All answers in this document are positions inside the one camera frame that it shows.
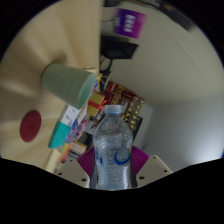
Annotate white open booklet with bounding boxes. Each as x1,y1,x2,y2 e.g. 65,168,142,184
59,104,81,128

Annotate teal book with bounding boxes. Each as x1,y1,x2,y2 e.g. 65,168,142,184
48,120,73,149

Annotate pale green cup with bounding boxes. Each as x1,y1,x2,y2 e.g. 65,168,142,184
41,63,98,110

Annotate flat round red coaster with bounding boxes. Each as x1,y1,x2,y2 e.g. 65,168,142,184
19,110,43,143

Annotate blue printed book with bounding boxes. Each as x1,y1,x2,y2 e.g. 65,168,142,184
66,119,88,144

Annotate purple sign board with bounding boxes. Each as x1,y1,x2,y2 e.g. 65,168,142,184
113,8,148,40

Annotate clear plastic water bottle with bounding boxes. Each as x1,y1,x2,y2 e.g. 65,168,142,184
92,104,134,191

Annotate black office chair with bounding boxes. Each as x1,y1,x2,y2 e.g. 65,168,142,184
99,34,139,73

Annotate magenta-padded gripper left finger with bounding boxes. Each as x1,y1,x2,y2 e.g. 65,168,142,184
54,146,96,189

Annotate yellow gift box red ribbon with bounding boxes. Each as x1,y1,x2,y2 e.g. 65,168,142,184
85,91,106,118

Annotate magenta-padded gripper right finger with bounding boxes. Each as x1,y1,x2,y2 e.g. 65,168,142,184
129,145,174,188

